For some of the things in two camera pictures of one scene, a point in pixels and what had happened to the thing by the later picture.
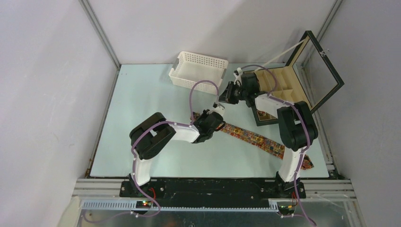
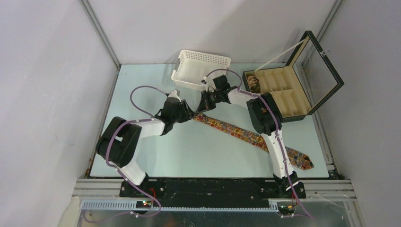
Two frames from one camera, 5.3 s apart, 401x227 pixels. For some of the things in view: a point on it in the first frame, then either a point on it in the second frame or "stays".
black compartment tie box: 308,76 stays
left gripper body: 202,117 to 183,114
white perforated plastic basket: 190,68 stays
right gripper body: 236,93 to 211,99
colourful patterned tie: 258,141 stays
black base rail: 213,193 stays
